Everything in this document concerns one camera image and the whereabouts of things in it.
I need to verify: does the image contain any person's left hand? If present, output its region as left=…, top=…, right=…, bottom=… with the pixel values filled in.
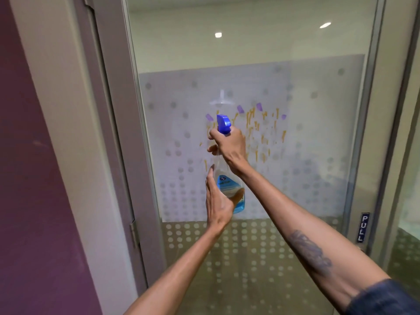
left=205, top=164, right=245, bottom=228

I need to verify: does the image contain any person's right hand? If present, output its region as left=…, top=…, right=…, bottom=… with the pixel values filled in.
left=207, top=127, right=252, bottom=176

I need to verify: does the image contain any blue spray bottle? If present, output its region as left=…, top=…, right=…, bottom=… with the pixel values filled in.
left=208, top=114, right=246, bottom=214

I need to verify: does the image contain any person's left forearm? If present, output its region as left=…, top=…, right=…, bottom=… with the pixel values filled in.
left=124, top=219, right=230, bottom=315

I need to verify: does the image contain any person's right forearm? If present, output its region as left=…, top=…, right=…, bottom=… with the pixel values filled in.
left=236, top=164, right=391, bottom=312

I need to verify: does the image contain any blue pull sign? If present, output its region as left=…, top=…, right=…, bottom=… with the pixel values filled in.
left=357, top=212, right=371, bottom=243

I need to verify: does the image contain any dark blue right sleeve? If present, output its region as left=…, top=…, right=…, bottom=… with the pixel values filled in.
left=344, top=278, right=420, bottom=315

